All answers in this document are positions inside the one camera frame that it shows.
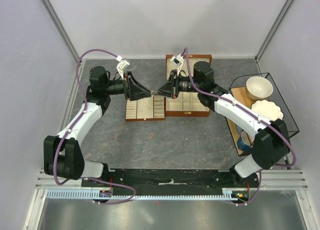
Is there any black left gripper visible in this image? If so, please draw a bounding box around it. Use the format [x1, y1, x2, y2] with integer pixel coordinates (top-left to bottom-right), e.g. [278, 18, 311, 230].
[103, 71, 151, 102]

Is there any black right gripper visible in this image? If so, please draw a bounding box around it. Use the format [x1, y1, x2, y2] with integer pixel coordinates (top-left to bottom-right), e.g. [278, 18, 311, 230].
[154, 69, 202, 100]

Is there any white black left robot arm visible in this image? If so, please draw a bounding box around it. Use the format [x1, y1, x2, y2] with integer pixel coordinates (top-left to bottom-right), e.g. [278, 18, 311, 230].
[43, 66, 152, 187]

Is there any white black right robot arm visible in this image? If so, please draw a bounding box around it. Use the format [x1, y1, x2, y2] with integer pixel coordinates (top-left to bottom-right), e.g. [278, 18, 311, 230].
[155, 57, 293, 187]

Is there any small brown jewelry tray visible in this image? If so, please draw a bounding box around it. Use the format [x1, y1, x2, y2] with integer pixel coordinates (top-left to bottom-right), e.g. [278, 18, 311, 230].
[125, 95, 165, 122]

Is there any large brown jewelry box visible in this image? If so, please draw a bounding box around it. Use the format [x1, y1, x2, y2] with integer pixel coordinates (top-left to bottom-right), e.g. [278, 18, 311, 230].
[164, 54, 212, 117]

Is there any wooden rack base board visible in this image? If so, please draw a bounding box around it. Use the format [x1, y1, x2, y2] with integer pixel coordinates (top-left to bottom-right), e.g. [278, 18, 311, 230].
[226, 86, 288, 157]

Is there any light blue oblong plate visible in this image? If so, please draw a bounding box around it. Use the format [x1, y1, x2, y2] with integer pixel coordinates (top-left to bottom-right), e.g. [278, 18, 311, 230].
[234, 123, 244, 137]

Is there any white bowl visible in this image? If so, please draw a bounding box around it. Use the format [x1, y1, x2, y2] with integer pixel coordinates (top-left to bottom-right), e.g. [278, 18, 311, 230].
[245, 76, 274, 101]

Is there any blue cup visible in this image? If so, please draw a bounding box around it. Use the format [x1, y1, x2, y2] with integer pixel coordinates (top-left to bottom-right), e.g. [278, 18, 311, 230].
[236, 131, 253, 151]

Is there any white scalloped dish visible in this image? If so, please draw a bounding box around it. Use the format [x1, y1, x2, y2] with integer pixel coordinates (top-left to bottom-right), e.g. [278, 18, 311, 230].
[250, 99, 284, 121]

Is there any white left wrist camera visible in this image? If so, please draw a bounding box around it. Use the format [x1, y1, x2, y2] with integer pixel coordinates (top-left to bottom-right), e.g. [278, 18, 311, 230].
[116, 55, 130, 80]

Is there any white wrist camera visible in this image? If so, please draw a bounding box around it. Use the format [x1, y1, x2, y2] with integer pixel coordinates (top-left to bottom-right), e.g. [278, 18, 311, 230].
[170, 54, 184, 75]
[116, 55, 130, 80]

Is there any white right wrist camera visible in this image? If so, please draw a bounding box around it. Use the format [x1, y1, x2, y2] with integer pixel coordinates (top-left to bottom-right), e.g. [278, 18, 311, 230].
[170, 54, 184, 75]

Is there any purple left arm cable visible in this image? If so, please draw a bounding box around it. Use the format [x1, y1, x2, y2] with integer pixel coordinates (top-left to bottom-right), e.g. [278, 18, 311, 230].
[53, 48, 137, 206]

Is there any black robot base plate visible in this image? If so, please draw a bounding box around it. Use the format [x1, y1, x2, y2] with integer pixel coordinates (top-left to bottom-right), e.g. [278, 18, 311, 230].
[81, 167, 261, 198]

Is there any black wire rack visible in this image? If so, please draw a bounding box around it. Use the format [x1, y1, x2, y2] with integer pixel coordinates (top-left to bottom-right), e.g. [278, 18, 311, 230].
[224, 71, 300, 157]

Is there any light blue cable duct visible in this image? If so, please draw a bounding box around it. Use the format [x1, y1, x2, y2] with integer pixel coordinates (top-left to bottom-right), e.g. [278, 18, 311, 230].
[46, 187, 247, 201]

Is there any left aluminium frame post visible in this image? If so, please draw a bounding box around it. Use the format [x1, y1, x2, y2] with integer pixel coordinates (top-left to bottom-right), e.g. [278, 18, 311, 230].
[40, 0, 80, 62]

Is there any aluminium frame post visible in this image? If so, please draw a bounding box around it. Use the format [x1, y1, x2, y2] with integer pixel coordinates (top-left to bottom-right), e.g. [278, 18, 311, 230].
[40, 0, 80, 62]
[254, 0, 295, 64]

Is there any right aluminium frame post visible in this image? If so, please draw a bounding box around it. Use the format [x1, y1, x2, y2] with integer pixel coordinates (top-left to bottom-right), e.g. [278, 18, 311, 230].
[254, 0, 295, 64]

